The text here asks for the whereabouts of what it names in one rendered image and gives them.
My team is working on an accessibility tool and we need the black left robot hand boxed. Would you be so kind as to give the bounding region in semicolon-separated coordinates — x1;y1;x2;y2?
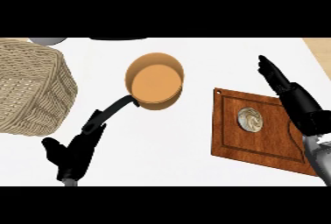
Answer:
40;122;110;182

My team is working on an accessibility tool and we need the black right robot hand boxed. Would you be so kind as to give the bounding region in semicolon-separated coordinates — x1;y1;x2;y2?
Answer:
257;54;331;137

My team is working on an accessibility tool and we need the swirled cream cupcake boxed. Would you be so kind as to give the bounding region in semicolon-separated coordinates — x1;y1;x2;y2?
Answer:
237;106;265;134

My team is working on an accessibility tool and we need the brown wooden cutting board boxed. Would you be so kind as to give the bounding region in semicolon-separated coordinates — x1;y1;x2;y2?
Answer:
210;87;318;177

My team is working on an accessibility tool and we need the pale wooden surface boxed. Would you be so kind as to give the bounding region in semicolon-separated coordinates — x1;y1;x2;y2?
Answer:
302;38;331;77

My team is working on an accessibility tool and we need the beige wicker basket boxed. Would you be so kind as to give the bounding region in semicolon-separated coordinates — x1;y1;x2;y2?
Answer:
0;38;79;137

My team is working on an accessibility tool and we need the grey round object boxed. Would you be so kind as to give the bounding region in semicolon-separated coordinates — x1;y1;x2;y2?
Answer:
27;37;70;46

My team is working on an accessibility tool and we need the black curved appliance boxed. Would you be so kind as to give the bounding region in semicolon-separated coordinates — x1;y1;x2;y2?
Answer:
88;37;150;41

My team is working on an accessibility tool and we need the orange pot with black handle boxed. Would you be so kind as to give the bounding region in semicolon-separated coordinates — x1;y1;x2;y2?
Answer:
82;52;187;136

